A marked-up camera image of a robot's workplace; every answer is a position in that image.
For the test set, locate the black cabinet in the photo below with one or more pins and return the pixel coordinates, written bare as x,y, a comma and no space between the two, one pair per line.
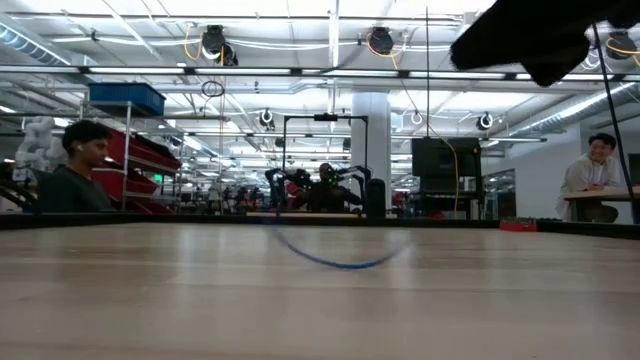
440,157

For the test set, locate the red screwdriver bit set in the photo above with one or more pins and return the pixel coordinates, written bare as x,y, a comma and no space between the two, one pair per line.
518,226

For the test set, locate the black cylindrical stand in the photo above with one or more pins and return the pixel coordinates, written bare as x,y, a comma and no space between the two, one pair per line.
376,200

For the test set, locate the thin black upright pole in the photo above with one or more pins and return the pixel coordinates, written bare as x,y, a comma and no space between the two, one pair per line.
427,75

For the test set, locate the thin black rig frame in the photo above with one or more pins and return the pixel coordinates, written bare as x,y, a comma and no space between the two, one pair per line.
325,117

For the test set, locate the metal rack with red bins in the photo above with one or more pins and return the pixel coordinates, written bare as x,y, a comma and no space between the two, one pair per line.
145,152

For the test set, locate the wooden top desk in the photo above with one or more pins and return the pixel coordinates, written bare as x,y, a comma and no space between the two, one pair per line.
600,194

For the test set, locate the blue plastic bin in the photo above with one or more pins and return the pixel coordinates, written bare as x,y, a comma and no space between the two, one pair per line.
127,97

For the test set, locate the white column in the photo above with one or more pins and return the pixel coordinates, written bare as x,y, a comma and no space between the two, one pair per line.
371,140

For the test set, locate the thin black slanted pole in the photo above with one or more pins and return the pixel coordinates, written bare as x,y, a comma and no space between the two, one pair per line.
614,115

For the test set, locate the black aluminium table frame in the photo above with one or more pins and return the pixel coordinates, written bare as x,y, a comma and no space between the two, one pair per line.
150,220

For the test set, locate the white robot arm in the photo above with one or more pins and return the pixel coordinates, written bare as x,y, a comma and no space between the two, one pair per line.
37,135

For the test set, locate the person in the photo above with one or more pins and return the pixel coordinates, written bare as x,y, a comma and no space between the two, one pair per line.
590,172
70,190
325,195

